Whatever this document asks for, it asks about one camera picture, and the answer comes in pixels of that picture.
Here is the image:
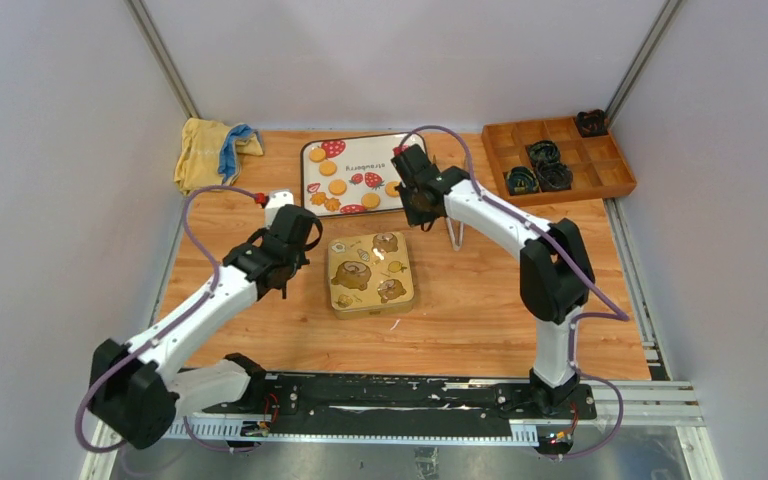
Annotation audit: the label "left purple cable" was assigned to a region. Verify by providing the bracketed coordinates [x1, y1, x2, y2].
[75, 185, 266, 455]

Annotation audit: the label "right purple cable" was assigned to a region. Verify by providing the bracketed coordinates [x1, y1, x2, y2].
[395, 125, 630, 462]

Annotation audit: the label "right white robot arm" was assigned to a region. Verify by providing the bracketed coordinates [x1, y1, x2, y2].
[392, 146, 595, 418]

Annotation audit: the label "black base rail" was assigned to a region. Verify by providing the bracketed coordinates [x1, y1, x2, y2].
[166, 372, 597, 448]

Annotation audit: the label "metal tongs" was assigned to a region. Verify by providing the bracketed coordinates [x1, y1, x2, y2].
[445, 217, 465, 252]

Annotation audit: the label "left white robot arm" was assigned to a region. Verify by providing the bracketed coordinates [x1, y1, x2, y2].
[75, 204, 323, 449]

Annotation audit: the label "yellow cloth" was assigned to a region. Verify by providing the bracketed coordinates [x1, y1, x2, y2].
[173, 118, 265, 195]

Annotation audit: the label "gold cookie tin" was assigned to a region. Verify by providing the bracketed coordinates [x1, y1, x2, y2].
[326, 231, 417, 321]

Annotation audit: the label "blue cloth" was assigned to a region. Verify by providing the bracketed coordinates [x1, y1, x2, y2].
[217, 124, 258, 185]

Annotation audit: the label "purple cable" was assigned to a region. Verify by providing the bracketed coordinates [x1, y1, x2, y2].
[395, 125, 630, 462]
[75, 185, 266, 455]

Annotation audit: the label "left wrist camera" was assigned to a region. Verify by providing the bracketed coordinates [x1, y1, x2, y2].
[264, 189, 295, 227]

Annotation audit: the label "white strawberry tray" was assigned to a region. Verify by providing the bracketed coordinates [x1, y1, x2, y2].
[300, 132, 426, 217]

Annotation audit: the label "wooden compartment box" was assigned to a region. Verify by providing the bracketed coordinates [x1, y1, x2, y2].
[482, 117, 637, 207]

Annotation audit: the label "round dotted biscuit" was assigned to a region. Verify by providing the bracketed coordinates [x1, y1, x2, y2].
[318, 160, 338, 177]
[308, 147, 328, 163]

